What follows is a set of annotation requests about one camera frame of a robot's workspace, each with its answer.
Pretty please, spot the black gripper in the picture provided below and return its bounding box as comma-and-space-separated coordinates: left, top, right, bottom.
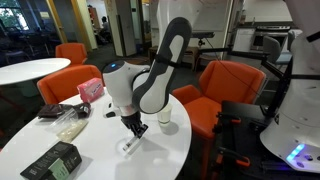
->
119, 111, 150, 139

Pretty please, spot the marker with black cap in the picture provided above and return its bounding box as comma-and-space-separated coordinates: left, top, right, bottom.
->
122, 134, 145, 156

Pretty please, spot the white paper cup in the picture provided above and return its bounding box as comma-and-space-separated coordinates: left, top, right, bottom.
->
156, 103, 173, 127

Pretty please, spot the pink snack package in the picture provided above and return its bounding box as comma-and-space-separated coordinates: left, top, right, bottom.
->
76, 77, 106, 104

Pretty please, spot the clear bag of white contents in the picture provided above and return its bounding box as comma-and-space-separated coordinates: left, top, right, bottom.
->
49, 108, 90, 144

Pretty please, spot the dark purple snack bag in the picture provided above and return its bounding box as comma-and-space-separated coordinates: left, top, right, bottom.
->
36, 102, 92, 120

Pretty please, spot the orange armchair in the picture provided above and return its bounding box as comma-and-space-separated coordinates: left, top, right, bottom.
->
55, 42, 88, 67
36, 64, 104, 105
171, 59, 268, 180

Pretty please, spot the brown wooden stool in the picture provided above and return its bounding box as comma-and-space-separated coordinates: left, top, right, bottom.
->
181, 45, 200, 70

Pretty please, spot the black cardboard box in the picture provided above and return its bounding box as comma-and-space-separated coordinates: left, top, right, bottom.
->
19, 140, 83, 180

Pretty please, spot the standing person in background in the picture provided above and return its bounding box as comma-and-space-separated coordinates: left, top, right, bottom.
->
99, 15, 112, 43

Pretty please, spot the white machine base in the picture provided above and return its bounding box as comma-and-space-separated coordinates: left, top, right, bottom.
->
213, 99, 320, 180

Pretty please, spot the white round side table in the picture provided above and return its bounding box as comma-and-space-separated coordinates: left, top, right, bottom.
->
0, 57, 72, 86

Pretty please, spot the standing whiteboard easel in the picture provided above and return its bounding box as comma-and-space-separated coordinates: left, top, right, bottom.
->
191, 0, 233, 33

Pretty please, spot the grey office chair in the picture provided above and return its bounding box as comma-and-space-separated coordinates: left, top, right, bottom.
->
262, 34, 293, 66

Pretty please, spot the stainless steel oven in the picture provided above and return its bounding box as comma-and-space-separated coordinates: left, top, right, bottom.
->
251, 24, 291, 51

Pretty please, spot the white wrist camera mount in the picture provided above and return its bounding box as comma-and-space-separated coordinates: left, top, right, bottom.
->
103, 101, 126, 120

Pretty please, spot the black clamp with orange handle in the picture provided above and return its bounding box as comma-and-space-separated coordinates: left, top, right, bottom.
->
213, 146, 252, 180
214, 111, 243, 134

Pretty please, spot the thin black camera cable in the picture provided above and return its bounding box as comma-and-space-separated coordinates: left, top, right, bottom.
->
204, 37, 264, 99

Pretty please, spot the black stereo camera bar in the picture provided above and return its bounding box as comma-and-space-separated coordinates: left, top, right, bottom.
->
191, 31, 216, 40

